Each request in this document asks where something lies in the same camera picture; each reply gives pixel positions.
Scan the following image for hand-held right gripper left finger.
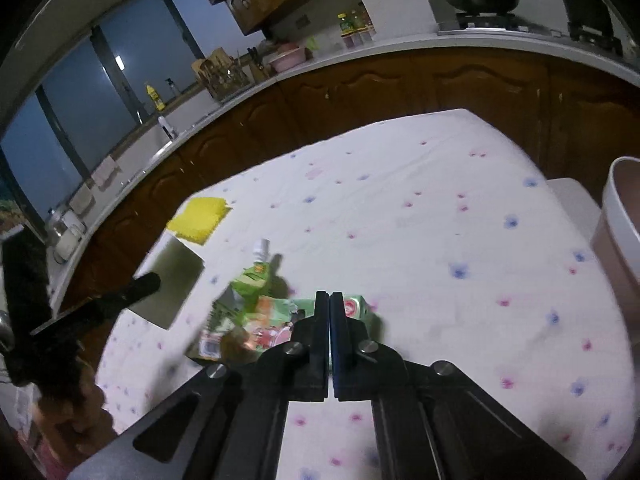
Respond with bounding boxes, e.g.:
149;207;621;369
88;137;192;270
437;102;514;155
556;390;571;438
65;290;331;480

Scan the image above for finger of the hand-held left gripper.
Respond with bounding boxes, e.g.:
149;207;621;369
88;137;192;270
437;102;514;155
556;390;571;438
30;272;162;337

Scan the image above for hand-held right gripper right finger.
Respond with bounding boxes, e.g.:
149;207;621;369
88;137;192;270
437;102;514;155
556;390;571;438
330;291;588;480

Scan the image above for green spout pouch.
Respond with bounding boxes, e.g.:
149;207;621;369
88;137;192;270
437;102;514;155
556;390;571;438
187;239;296;363

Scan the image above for pink waste bin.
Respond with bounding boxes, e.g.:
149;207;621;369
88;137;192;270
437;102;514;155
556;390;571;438
590;156;640;306

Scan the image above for person's left hand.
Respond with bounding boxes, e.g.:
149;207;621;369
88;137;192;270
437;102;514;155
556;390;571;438
30;360;118;461

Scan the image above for glass storage jar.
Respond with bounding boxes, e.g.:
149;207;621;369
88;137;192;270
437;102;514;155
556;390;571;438
45;208;86;264

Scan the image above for beige hanging towel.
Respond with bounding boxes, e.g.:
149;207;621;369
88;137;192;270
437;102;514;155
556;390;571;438
92;156;121;188
69;182;96;216

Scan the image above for yellow sponge cloth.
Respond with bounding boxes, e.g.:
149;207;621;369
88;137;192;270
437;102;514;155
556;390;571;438
166;196;233;247

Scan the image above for white floral tablecloth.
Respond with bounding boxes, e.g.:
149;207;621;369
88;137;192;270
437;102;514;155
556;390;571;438
95;108;633;480

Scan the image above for kitchen window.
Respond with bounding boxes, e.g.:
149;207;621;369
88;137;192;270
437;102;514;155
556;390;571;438
0;0;246;231

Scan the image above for yellow detergent bottle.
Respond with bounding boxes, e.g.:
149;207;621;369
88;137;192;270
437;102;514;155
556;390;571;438
145;81;166;112

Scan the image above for utensil drying rack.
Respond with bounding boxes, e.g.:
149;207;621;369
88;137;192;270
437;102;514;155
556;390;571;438
192;47;251;102

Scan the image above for wooden lower cabinets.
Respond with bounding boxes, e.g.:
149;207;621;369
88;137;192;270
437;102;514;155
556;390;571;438
60;47;640;321

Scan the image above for pink basin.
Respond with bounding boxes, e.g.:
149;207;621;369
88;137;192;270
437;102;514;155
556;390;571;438
267;45;307;73

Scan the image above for white kitchen countertop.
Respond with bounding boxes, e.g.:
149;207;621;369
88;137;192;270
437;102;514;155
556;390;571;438
47;30;640;311

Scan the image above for seasoning container set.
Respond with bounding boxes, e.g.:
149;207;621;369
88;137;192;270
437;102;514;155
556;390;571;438
341;27;377;50

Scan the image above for gas stove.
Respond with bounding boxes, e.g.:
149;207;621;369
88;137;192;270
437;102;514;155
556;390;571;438
437;10;626;58

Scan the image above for black cooking pot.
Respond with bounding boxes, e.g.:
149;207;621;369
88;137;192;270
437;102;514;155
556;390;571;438
545;0;623;43

